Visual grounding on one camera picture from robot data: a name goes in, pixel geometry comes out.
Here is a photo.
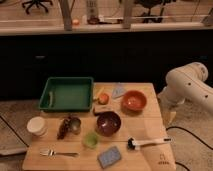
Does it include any green plastic tray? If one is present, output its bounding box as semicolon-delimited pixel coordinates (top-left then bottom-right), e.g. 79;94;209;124
39;77;93;112

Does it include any brown wooden block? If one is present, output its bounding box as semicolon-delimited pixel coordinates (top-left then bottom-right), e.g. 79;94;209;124
93;106;112;116

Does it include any white cup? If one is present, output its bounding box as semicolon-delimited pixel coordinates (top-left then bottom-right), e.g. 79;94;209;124
27;116;47;136

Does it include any brown pine cone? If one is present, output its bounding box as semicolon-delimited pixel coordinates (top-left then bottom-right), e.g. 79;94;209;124
57;117;71;139

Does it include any silver fork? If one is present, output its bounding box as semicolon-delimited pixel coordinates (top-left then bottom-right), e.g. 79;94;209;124
39;149;78;157

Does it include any grey blue cloth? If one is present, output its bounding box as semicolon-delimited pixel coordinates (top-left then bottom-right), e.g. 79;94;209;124
112;83;126;99

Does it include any white black dish brush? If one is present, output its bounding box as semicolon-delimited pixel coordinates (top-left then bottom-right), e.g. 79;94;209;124
127;138;171;150

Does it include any dark purple bowl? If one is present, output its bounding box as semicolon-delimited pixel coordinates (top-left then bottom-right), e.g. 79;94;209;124
96;112;121;137

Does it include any metal can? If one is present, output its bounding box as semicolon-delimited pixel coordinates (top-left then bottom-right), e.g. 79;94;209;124
70;117;81;135

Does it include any black office chair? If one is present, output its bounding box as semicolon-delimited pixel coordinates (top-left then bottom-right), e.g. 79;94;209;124
22;0;53;14

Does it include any yellow banana piece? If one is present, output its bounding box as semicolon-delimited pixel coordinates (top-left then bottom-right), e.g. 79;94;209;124
93;87;104;100

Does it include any orange fruit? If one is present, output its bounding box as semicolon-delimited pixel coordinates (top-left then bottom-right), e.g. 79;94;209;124
98;93;109;105

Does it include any small green cup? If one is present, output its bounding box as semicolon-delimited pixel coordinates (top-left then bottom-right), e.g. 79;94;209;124
83;132;99;149

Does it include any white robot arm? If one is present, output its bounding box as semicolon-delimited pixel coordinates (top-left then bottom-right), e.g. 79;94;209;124
157;62;213;126

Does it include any wooden table board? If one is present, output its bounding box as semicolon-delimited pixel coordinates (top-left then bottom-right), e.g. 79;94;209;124
23;83;176;171

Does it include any blue sponge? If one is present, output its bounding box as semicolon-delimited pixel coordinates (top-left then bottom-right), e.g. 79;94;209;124
97;146;121;169

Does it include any red bowl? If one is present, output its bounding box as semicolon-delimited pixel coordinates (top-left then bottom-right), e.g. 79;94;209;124
121;90;147;112

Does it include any black cable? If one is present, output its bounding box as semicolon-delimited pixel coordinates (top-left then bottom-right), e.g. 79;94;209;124
166;125;213;151

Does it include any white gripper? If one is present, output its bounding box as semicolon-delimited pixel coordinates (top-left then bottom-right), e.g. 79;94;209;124
161;101;177;127

